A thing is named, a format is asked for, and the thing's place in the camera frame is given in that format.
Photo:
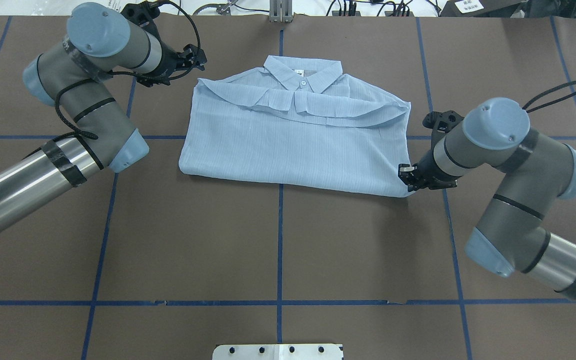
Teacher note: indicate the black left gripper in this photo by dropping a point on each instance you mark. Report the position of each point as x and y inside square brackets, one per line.
[169, 58]

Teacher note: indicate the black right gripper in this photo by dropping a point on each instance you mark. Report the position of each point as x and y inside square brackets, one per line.
[427, 170]

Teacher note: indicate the light blue button shirt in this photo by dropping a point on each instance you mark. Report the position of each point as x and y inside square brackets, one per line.
[302, 122]

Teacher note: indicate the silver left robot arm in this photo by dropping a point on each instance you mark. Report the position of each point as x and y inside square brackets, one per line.
[100, 43]

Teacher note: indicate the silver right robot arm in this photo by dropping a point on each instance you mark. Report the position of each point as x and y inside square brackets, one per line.
[537, 171]

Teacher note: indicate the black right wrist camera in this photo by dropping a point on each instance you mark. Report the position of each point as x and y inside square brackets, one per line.
[443, 125]

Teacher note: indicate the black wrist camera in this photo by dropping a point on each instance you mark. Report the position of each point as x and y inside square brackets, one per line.
[443, 125]
[143, 15]

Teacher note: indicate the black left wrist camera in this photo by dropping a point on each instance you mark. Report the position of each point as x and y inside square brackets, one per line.
[143, 15]

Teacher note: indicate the grey aluminium frame post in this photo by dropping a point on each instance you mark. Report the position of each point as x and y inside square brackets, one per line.
[281, 11]

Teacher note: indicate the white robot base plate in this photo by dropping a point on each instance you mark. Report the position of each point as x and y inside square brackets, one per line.
[290, 351]

